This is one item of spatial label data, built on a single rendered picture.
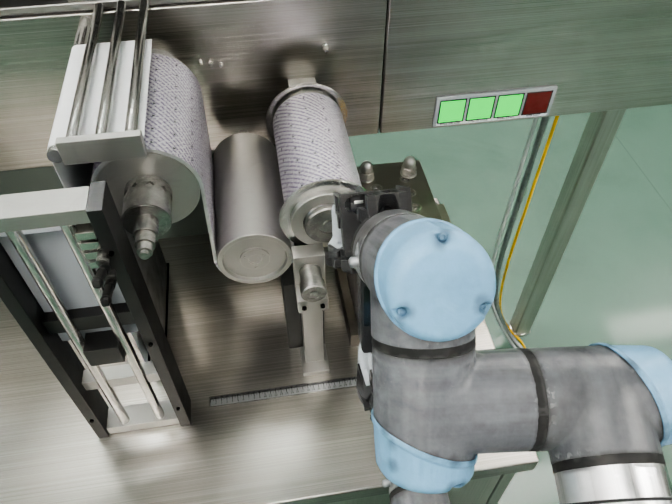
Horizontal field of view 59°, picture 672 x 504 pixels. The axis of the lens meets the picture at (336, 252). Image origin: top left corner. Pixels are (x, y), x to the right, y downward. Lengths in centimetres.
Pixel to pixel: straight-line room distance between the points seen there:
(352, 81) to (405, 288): 83
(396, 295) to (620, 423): 18
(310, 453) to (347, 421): 9
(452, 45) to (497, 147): 198
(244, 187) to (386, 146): 209
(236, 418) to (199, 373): 12
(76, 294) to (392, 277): 58
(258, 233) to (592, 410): 60
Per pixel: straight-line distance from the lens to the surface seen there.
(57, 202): 74
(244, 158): 106
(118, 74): 93
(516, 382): 44
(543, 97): 133
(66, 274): 85
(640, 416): 47
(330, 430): 111
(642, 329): 257
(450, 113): 126
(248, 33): 110
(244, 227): 94
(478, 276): 39
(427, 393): 42
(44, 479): 118
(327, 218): 90
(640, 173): 323
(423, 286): 38
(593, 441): 46
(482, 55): 122
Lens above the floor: 191
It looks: 49 degrees down
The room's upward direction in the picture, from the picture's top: straight up
